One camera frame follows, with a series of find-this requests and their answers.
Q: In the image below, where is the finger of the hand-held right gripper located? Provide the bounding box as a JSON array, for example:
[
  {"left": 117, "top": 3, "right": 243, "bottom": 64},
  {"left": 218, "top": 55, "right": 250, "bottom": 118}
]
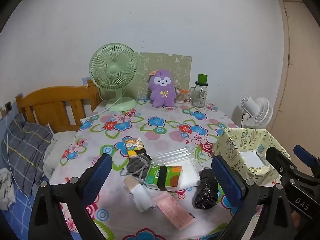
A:
[
  {"left": 265, "top": 147, "right": 313, "bottom": 183},
  {"left": 293, "top": 145, "right": 320, "bottom": 178}
]

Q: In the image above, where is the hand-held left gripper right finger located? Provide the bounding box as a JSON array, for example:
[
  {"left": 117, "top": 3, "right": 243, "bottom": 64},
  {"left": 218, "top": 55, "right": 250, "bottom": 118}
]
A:
[{"left": 211, "top": 155, "right": 294, "bottom": 240}]

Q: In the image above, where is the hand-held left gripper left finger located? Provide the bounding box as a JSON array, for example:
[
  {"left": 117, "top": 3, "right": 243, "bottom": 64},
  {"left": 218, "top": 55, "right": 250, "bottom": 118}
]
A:
[{"left": 28, "top": 153, "right": 113, "bottom": 240}]

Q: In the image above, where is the black plastic bag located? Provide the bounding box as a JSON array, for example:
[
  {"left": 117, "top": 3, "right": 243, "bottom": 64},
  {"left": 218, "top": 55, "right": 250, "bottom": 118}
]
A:
[{"left": 192, "top": 169, "right": 219, "bottom": 210}]

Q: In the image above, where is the yellow cartoon print box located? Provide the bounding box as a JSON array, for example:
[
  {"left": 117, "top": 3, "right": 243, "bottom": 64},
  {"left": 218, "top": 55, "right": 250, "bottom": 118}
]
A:
[{"left": 212, "top": 127, "right": 292, "bottom": 185}]

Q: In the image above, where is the yellow cartoon tissue packet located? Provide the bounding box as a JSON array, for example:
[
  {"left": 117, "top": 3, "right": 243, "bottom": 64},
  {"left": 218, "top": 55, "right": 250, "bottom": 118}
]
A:
[{"left": 124, "top": 137, "right": 147, "bottom": 159}]

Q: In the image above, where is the white and beige cloth roll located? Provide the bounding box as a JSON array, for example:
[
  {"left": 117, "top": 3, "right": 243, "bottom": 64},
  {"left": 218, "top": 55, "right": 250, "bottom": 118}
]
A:
[{"left": 124, "top": 175, "right": 157, "bottom": 213}]

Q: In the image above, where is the green white small box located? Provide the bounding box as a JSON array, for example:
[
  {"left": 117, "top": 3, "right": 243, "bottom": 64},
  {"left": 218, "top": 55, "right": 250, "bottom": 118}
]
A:
[{"left": 145, "top": 164, "right": 182, "bottom": 192}]

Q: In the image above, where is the clear plastic bag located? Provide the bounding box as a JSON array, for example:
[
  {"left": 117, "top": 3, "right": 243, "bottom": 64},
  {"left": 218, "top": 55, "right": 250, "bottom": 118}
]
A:
[{"left": 151, "top": 148, "right": 202, "bottom": 189}]

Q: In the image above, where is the grey sock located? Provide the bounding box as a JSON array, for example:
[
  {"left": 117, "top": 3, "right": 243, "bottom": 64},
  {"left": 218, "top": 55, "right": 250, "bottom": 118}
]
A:
[{"left": 120, "top": 154, "right": 152, "bottom": 180}]

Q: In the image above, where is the white crumpled blanket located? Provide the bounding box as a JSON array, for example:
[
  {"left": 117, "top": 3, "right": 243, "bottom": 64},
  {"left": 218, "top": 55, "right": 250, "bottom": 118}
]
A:
[{"left": 42, "top": 130, "right": 78, "bottom": 180}]

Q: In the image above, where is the white standing fan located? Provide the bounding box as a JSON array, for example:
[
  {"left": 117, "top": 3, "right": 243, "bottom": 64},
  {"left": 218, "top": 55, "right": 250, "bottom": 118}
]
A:
[{"left": 231, "top": 95, "right": 273, "bottom": 130}]

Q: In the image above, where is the beige door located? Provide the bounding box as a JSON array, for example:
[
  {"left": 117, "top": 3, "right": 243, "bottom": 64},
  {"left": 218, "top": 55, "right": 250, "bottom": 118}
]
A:
[{"left": 269, "top": 0, "right": 320, "bottom": 170}]

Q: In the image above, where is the grey plaid pillow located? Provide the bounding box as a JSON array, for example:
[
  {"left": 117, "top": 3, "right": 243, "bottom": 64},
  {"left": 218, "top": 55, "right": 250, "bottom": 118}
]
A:
[{"left": 0, "top": 114, "right": 53, "bottom": 195}]

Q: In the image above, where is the blue bed sheet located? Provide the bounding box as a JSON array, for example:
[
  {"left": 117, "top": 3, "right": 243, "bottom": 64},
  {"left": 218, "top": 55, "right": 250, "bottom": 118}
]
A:
[{"left": 0, "top": 177, "right": 75, "bottom": 240}]

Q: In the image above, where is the glass jar green lid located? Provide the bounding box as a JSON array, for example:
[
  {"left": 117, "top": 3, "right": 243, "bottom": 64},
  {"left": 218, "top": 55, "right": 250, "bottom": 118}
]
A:
[{"left": 189, "top": 74, "right": 209, "bottom": 108}]

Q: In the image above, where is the white crumpled cloth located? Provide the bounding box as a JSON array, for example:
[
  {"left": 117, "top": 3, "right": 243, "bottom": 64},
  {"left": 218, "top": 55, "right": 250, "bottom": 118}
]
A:
[{"left": 0, "top": 167, "right": 17, "bottom": 210}]

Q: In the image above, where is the small jar orange lid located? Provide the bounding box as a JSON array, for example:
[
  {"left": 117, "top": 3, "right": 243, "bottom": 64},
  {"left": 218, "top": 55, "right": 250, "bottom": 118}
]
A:
[{"left": 175, "top": 87, "right": 188, "bottom": 103}]

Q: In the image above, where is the purple plush toy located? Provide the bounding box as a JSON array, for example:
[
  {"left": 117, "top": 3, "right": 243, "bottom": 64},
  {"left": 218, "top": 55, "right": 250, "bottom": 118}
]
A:
[{"left": 149, "top": 69, "right": 177, "bottom": 107}]

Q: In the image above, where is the green desk fan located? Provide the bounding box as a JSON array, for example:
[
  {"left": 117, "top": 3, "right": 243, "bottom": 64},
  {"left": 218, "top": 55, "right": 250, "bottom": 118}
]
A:
[{"left": 89, "top": 42, "right": 138, "bottom": 112}]

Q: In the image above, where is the green patterned board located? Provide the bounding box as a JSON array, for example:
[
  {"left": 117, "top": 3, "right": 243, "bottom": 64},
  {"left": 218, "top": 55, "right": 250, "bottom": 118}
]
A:
[{"left": 135, "top": 52, "right": 193, "bottom": 100}]

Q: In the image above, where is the white fan power cable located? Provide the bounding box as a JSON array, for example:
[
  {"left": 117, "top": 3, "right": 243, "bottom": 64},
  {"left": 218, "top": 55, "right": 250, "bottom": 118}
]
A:
[{"left": 80, "top": 97, "right": 118, "bottom": 124}]

